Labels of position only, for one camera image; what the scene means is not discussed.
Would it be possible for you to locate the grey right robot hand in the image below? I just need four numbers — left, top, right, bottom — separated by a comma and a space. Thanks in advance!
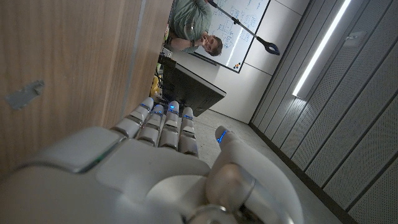
0, 96, 305, 224

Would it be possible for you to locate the black grabber stick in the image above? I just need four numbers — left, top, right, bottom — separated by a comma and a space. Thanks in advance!
207, 0, 280, 56

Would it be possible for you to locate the yellow bottle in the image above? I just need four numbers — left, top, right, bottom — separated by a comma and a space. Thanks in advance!
150, 76, 162, 97

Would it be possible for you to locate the black computer monitor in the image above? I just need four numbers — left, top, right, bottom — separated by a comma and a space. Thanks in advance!
158, 54, 227, 118

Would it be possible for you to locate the grey tape scrap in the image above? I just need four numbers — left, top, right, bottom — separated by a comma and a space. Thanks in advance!
5, 80, 45, 110

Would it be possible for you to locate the seated person green t-shirt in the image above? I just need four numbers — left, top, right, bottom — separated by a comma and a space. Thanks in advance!
167, 0, 223, 57

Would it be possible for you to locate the whiteboard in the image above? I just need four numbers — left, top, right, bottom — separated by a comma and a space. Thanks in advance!
194, 0, 271, 74

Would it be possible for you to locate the ceiling light strip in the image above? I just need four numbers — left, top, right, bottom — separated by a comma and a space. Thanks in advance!
292, 0, 352, 97

